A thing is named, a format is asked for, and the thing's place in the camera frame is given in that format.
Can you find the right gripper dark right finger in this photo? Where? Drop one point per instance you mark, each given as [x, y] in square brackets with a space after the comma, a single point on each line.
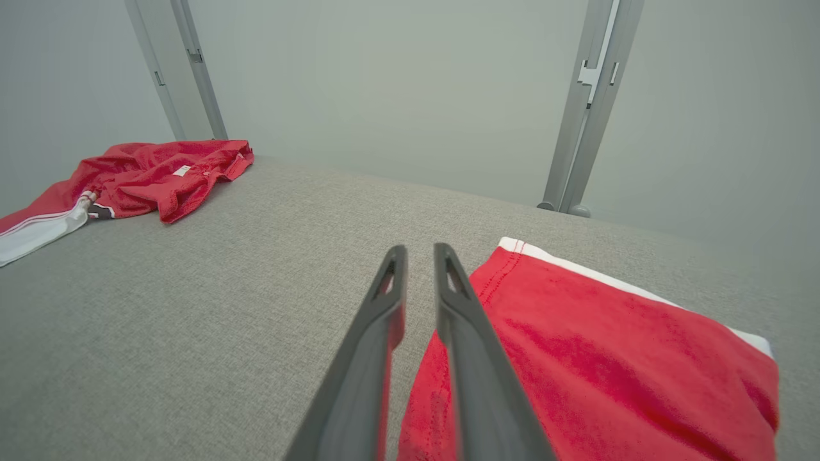
[480, 384]

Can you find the plain grey metal post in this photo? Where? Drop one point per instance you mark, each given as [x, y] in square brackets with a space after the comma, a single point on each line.
[182, 77]

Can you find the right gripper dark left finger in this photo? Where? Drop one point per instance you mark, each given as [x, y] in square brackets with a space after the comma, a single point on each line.
[359, 384]

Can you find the red basketball jersey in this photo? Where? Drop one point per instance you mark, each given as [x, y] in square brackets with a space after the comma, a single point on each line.
[608, 371]

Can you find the grey metal post with bracket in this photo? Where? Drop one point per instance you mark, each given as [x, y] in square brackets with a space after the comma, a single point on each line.
[586, 128]

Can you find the red basketball jersey number 23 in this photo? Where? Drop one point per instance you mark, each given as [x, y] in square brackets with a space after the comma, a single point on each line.
[147, 173]

